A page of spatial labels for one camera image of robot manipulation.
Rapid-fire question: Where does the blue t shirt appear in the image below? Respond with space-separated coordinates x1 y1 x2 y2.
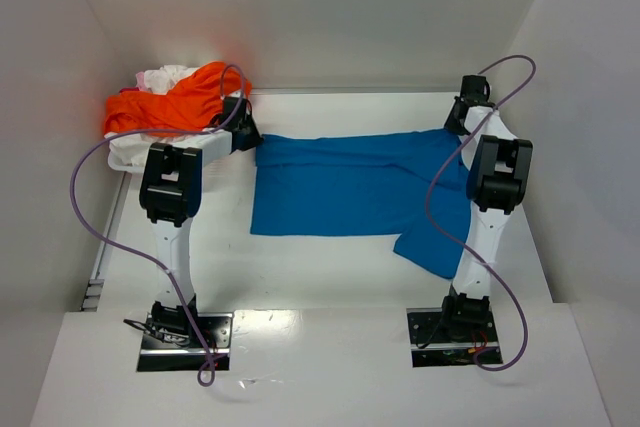
250 129 471 279

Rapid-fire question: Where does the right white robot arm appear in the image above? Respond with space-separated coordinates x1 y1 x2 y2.
442 75 533 342

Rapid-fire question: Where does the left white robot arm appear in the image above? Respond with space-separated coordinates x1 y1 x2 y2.
139 91 263 344

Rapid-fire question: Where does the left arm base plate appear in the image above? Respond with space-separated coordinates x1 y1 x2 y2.
136 313 234 373

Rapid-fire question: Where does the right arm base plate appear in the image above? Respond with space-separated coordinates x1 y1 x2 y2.
406 308 503 368

